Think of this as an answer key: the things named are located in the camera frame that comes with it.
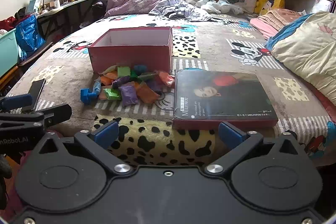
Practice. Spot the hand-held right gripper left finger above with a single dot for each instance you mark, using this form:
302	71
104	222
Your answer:
106	133

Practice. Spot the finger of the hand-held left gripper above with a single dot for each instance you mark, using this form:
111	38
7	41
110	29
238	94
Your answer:
17	102
55	113

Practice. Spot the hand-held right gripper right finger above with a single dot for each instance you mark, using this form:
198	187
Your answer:
231	134

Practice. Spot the dark portrait print box lid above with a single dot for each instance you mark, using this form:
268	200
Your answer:
225	100

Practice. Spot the blue plastic toy bolt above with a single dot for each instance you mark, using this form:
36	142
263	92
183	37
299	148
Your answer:
86	96

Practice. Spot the pile of coloured clay packets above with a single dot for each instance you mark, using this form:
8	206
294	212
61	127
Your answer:
128	94

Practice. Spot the pink cardboard box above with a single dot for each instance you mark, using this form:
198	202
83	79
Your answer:
131	58

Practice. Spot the black smartphone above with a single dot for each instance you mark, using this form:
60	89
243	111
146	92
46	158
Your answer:
35	92

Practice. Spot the teal storage bin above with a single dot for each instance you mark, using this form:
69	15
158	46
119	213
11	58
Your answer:
8	53

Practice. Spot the blue shopping bag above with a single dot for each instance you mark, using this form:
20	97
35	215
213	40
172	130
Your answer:
27	35

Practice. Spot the red cloth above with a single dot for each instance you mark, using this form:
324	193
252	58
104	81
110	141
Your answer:
6	22

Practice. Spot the pale blue packet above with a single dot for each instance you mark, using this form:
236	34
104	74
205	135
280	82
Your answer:
33	3

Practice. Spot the cream quilt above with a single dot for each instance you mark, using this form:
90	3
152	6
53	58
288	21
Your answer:
309	56

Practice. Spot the black desk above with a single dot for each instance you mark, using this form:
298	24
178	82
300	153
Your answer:
69	3

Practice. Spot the pink folded blanket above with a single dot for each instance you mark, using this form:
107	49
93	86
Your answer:
265	27

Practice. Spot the folded pink blankets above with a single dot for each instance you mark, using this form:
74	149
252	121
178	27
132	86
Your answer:
283	16

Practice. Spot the white crumpled clothes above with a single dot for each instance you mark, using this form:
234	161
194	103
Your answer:
212	6

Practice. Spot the white plush toy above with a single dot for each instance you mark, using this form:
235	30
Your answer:
250	3

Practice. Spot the grey plaid cloth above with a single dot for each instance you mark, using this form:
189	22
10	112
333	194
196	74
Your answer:
181	10

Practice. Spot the dark wooden headboard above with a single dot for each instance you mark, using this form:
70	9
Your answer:
309	1

